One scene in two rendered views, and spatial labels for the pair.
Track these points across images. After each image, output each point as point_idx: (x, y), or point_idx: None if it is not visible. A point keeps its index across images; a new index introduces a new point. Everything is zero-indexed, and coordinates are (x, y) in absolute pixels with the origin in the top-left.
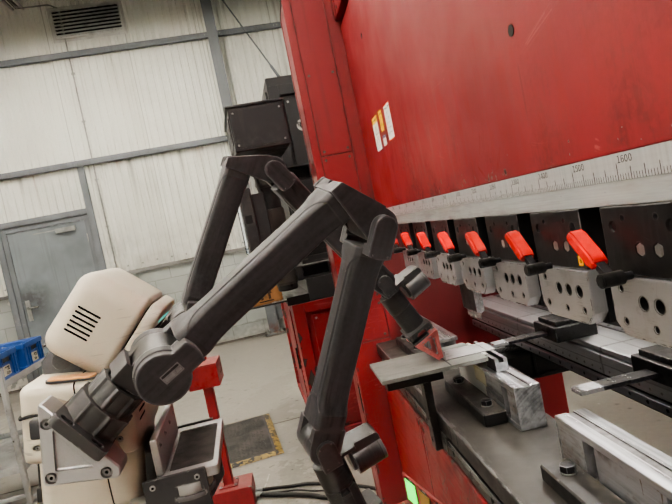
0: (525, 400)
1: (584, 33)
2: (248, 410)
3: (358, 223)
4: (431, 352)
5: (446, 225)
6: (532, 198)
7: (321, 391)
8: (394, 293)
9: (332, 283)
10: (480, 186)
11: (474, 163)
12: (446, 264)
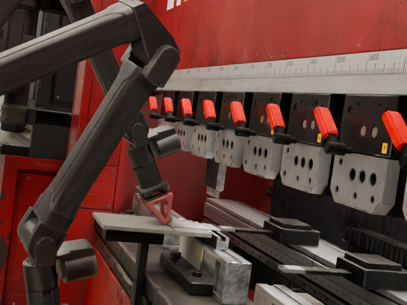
0: (234, 276)
1: None
2: None
3: (146, 45)
4: (159, 214)
5: (214, 97)
6: (299, 80)
7: (59, 189)
8: (143, 144)
9: (60, 145)
10: (258, 63)
11: (260, 40)
12: (201, 136)
